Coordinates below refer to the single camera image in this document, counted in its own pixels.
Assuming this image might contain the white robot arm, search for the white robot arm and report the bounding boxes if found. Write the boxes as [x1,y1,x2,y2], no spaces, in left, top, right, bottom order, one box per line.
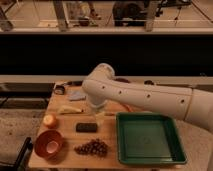
[82,63,213,134]

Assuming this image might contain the bunch of dark grapes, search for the bunch of dark grapes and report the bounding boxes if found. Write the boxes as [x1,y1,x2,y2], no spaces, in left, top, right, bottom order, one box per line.
[74,139,108,157]

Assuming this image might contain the apple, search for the apple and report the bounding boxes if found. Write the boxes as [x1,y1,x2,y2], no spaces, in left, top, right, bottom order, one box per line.
[43,114,57,129]

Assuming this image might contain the orange bowl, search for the orange bowl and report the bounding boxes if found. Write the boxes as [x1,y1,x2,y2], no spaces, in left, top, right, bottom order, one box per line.
[34,130,63,159]

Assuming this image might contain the green plastic tray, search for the green plastic tray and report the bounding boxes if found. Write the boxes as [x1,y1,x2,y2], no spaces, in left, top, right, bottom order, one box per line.
[116,113,187,166]

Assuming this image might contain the metal fork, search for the metal fork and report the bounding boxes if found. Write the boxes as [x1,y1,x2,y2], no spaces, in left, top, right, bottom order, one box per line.
[85,112,115,116]

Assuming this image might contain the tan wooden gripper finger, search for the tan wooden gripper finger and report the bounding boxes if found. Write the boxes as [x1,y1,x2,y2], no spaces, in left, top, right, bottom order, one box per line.
[95,112,105,126]

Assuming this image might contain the grey blue cloth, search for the grey blue cloth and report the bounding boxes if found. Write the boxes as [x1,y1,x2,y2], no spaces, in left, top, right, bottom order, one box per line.
[68,90,86,101]

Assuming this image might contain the wooden board table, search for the wooden board table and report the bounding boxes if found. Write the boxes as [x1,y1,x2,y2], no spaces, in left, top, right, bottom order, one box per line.
[28,80,183,169]

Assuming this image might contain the yellow banana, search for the yellow banana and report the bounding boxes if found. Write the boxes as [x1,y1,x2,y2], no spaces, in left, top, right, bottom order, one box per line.
[58,105,83,114]

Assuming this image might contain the small dark metal cup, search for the small dark metal cup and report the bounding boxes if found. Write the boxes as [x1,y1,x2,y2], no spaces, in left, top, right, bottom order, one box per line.
[144,80,154,85]

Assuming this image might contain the orange carrot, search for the orange carrot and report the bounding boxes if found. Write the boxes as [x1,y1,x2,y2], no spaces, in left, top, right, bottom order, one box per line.
[122,104,133,112]

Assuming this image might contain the dark brown rectangular block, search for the dark brown rectangular block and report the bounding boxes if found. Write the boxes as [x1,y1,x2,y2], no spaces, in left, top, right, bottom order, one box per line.
[76,123,98,132]

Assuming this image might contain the purple bowl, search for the purple bowl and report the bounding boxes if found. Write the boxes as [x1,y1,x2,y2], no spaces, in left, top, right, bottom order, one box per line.
[114,78,131,83]

